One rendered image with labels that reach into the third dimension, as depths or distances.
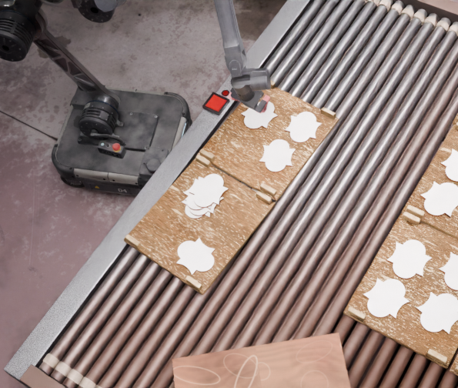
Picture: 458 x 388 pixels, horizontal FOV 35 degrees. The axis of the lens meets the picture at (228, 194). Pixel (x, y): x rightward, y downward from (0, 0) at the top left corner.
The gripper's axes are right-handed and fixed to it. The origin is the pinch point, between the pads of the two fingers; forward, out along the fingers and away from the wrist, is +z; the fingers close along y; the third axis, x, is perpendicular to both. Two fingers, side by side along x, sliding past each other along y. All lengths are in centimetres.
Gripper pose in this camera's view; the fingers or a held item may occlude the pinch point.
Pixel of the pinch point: (252, 104)
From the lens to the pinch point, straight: 261.9
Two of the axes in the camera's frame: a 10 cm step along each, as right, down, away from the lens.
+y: -8.1, -4.4, 3.8
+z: 2.8, 2.9, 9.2
